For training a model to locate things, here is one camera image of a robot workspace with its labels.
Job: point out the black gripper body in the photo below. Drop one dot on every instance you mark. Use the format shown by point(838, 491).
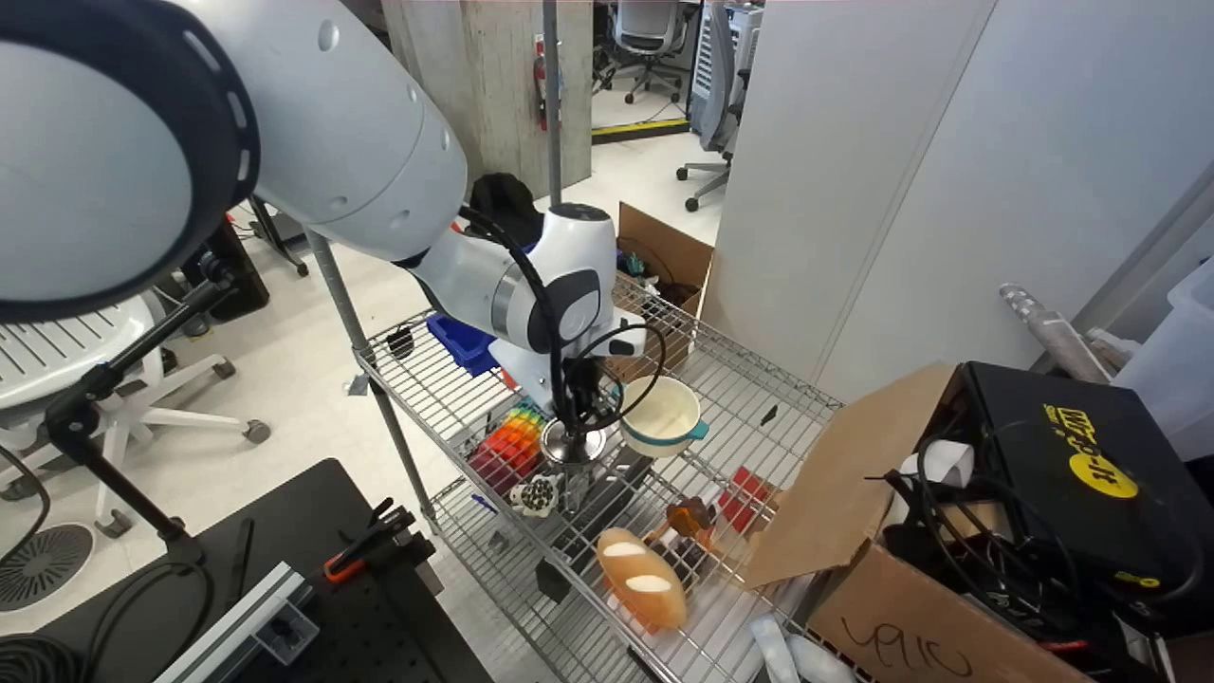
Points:
point(584, 386)

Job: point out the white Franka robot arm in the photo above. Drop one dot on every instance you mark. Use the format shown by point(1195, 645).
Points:
point(316, 114)

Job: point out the small silver pot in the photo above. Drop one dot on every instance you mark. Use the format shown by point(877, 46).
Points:
point(554, 453)

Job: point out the large open cardboard box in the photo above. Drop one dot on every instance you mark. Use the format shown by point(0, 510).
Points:
point(819, 505)

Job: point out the orange and red toy blocks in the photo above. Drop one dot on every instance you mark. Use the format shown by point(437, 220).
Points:
point(513, 447)

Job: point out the small white checkered toy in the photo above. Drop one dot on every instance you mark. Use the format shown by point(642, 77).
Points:
point(536, 495)

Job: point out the cream bowl with teal rim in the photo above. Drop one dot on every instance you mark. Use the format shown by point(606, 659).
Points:
point(660, 414)

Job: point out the small brown toy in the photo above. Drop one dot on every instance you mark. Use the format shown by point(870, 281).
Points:
point(692, 519)

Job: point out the blue plastic bin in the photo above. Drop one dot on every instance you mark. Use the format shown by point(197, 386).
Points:
point(461, 342)

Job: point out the cardboard box with black label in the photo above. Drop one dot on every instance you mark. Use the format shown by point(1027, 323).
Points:
point(665, 252)

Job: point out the brown bread loaf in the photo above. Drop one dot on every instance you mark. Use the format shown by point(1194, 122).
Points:
point(642, 581)

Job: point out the red toy box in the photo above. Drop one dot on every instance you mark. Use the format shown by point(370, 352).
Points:
point(746, 501)

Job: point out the black marker pen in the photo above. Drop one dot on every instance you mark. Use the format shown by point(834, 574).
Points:
point(766, 414)

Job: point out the crumpled clear plastic bag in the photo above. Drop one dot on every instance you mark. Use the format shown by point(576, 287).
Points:
point(798, 654)

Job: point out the black work table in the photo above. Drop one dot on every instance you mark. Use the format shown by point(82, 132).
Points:
point(329, 631)

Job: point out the grey office chair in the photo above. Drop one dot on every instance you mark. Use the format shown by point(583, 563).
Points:
point(646, 38)
point(722, 90)

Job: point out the black case with yellow logo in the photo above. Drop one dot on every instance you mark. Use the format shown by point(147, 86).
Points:
point(1086, 467)

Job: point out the black round floor base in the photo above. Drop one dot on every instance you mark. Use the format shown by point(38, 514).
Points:
point(38, 567)

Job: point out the grey metal rack post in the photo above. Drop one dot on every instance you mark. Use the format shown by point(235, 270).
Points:
point(551, 100)
point(367, 367)

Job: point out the aluminium extrusion rail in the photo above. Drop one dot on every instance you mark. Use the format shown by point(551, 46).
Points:
point(239, 626)

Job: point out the black camera tripod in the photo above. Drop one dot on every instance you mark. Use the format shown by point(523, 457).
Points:
point(116, 429)

